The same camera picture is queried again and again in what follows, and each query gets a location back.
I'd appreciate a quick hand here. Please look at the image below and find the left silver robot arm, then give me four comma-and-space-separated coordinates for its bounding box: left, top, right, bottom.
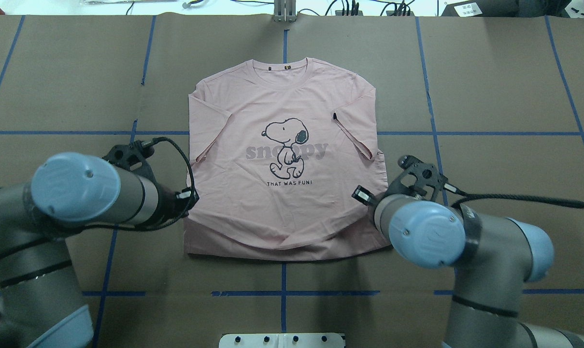
0, 152, 199, 348

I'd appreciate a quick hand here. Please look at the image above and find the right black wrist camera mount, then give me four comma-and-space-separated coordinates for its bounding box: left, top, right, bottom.
386, 155, 448, 202

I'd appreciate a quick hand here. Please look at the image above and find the right black braided cable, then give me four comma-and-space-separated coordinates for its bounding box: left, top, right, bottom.
444, 183, 584, 210

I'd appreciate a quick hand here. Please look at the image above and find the black power box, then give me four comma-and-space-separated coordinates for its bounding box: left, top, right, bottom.
440, 0, 520, 17

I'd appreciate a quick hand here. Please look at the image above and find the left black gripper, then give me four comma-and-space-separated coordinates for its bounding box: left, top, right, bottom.
154, 187, 199, 227

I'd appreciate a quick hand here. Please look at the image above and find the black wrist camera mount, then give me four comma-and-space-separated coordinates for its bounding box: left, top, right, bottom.
386, 155, 448, 202
102, 140, 157, 182

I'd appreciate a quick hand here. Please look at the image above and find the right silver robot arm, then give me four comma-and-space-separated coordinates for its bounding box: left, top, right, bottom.
352, 187, 584, 348

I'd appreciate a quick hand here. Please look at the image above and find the left black braided cable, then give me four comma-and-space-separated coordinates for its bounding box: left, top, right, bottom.
0, 137, 198, 269

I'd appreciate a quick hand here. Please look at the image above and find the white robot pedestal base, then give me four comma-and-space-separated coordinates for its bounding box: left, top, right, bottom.
218, 333, 347, 348

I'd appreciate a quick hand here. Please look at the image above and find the pink Snoopy t-shirt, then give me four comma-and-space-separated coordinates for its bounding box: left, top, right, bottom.
183, 58, 389, 262

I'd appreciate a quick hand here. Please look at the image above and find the aluminium frame post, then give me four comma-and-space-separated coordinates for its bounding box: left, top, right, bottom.
272, 0, 298, 23

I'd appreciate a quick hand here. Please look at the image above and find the black braided cable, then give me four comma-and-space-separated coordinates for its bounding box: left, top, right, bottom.
444, 183, 584, 210
0, 137, 198, 269

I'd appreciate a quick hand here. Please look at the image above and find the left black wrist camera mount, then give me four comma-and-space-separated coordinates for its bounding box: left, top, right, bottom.
102, 140, 157, 182

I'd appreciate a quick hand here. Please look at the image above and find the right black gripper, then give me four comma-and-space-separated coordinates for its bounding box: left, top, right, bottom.
352, 185, 394, 225

